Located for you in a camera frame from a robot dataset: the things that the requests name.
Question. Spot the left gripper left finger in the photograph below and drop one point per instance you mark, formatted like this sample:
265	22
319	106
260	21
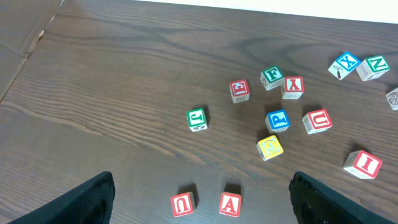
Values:
89	203

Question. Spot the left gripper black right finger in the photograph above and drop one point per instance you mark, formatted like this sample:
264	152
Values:
314	202

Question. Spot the red I block centre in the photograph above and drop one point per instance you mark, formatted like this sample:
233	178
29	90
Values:
362	165

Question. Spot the yellow block left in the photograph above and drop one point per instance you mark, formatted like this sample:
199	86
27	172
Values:
269	147

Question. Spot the red U block centre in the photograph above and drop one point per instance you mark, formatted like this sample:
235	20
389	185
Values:
317	121

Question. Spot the red u block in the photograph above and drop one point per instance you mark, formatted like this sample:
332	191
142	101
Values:
317	121
183	204

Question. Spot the red A letter block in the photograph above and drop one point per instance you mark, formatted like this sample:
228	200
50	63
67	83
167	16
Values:
230	204

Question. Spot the blue P letter block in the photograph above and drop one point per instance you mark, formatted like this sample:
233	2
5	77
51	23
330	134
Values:
277	121

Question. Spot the red U block left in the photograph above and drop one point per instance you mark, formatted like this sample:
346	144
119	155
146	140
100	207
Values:
183	204

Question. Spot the red Y letter block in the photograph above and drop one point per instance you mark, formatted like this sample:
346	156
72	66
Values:
292	88

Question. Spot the green F letter block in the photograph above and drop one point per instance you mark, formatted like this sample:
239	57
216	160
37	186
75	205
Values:
271	77

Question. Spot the green J letter block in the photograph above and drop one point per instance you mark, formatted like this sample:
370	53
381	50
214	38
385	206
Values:
197	120

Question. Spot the red G letter block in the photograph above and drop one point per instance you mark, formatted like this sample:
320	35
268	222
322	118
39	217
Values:
239	90

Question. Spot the yellow C letter block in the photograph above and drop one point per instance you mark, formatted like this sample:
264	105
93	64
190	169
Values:
392	98

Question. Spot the blue X letter block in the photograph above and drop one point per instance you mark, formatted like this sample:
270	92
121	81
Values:
344	65

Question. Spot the green N letter block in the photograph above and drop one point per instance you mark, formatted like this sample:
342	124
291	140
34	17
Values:
372	67

